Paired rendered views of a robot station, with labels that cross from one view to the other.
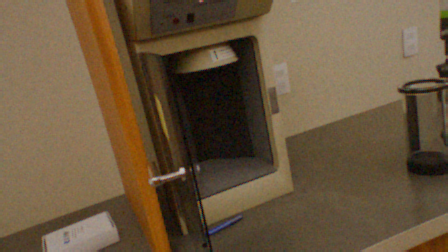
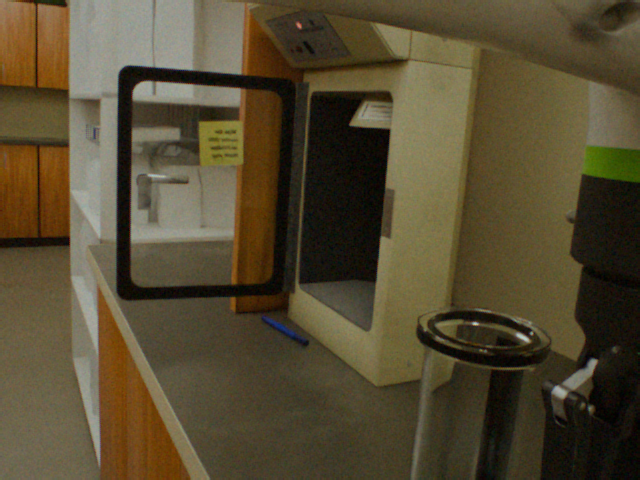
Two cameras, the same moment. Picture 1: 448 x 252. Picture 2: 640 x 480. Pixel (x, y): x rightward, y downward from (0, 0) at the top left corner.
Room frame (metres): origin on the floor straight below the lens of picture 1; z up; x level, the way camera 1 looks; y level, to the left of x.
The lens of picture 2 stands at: (0.74, -0.93, 1.32)
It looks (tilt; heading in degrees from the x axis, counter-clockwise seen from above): 11 degrees down; 82
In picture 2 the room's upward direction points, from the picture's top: 4 degrees clockwise
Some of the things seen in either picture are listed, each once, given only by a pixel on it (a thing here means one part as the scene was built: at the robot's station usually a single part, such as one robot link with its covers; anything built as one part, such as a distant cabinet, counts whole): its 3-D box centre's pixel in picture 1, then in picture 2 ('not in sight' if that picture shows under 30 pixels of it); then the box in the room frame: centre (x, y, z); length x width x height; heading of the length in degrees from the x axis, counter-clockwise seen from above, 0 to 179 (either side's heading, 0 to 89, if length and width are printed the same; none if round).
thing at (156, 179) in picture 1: (163, 171); not in sight; (0.61, 0.11, 1.20); 0.10 x 0.05 x 0.03; 13
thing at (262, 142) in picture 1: (205, 111); (399, 202); (1.02, 0.04, 1.19); 0.26 x 0.24 x 0.35; 110
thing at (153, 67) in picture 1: (175, 159); (206, 188); (0.69, 0.10, 1.19); 0.30 x 0.01 x 0.40; 13
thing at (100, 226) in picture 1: (81, 238); not in sight; (0.91, 0.41, 0.96); 0.16 x 0.12 x 0.04; 114
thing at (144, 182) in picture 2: (195, 179); (144, 192); (0.58, 0.06, 1.18); 0.02 x 0.02 x 0.06; 13
